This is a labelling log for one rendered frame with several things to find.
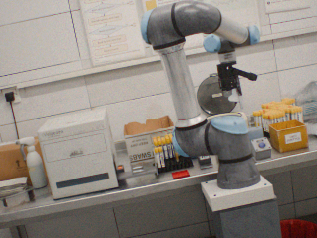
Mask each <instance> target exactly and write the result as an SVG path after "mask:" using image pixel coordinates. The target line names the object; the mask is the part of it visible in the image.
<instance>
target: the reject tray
mask: <svg viewBox="0 0 317 238"><path fill-rule="evenodd" d="M172 176H173V179H180V178H186V177H189V176H190V174H189V172H188V170H185V171H179V172H174V173H172Z"/></svg>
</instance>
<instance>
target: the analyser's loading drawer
mask: <svg viewBox="0 0 317 238"><path fill-rule="evenodd" d="M154 173H156V174H157V175H159V172H158V170H157V165H156V162H155V166H153V167H147V168H144V166H143V162H142V166H141V167H135V168H133V165H132V164H131V171H128V172H123V173H117V174H116V175H117V180H123V179H130V178H135V177H140V176H143V175H148V174H154Z"/></svg>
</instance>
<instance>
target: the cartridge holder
mask: <svg viewBox="0 0 317 238"><path fill-rule="evenodd" d="M198 159H199V160H198V163H199V166H200V168H201V169H204V168H209V167H213V163H212V162H211V158H210V156H209V158H207V159H201V160H200V158H199V157H198Z"/></svg>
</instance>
